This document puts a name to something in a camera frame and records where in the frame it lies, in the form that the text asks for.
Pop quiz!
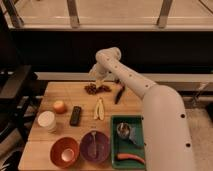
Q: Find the black chair at left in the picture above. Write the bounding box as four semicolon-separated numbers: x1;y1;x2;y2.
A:
0;64;44;171

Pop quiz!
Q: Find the purple bowl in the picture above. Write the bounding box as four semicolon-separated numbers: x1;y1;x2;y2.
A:
80;131;110;164

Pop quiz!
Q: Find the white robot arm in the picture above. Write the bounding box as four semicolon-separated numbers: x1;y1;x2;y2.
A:
90;47;196;171

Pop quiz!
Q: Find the orange fruit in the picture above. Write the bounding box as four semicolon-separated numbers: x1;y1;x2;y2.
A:
53;100;66;114

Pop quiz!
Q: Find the white cup in orange bowl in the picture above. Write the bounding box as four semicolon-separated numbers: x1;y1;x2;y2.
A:
61;148;74;161

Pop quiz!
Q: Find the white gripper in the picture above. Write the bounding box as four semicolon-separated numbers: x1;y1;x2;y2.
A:
89;63;107;86

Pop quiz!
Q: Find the bunch of dark grapes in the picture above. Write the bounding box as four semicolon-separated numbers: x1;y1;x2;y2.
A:
84;83;111;95

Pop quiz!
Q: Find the orange carrot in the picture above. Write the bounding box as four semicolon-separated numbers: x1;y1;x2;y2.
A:
116;153;145;164

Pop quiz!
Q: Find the teal cloth in tray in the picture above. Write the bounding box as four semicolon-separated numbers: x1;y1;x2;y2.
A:
129;127;144;149

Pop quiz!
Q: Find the green plastic tray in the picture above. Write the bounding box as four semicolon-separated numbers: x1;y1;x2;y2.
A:
110;115;146;171

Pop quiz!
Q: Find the black handled pizza cutter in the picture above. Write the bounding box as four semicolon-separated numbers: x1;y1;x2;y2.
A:
114;79;125;104

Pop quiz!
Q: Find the black remote control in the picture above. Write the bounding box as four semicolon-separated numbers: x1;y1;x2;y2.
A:
70;106;82;126

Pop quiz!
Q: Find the metal fork in bowl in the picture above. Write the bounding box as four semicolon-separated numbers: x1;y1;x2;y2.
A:
91;131;97;158

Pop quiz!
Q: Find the orange bowl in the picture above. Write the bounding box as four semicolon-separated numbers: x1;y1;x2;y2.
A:
50;137;79;169

